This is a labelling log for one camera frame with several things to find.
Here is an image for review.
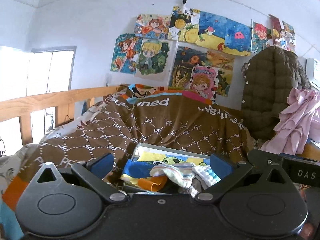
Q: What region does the beige drawstring pouch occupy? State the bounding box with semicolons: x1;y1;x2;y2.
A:
187;178;208;198

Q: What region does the grey box with cartoon picture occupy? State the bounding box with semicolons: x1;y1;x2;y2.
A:
120;143;221;196

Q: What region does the pink cloth garment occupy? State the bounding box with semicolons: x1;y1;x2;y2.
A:
261;88;319;155

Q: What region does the red-haired girl wall drawing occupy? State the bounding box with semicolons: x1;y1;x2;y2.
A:
110;34;143;74

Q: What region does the wooden bed rail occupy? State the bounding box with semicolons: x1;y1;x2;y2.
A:
0;85;121;147

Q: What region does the space and sea wall painting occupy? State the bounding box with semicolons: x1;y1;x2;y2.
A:
168;6;252;56

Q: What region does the brown PF patterned blanket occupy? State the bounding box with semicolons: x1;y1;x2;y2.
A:
18;91;248;181

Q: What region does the mermaid girl wall drawing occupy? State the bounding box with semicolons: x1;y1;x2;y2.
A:
133;14;171;40

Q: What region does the white and blue sock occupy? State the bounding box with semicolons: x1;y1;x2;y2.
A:
192;165;221;189

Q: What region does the orange cloth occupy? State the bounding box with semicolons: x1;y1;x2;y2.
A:
137;176;168;192

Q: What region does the small cartoon wall collage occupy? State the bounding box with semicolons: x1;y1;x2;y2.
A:
269;14;296;53

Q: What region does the colourful cartoon pillow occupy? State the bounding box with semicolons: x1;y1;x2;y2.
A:
120;84;213;105

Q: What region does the dark orange flowers wall painting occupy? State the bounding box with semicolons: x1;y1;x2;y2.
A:
169;46;234;101

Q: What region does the blond boy wall drawing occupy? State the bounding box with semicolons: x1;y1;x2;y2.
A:
135;38;175;81

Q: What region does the red-haired boy wall drawing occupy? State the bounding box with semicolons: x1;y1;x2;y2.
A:
251;22;273;54

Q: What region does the pink framed girl wall drawing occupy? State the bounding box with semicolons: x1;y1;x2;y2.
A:
189;65;219;102

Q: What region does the striped orange blue sock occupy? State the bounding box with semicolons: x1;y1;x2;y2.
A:
150;163;196;189

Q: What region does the brown quilted puffer jacket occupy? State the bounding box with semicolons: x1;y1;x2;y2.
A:
241;46;311;140

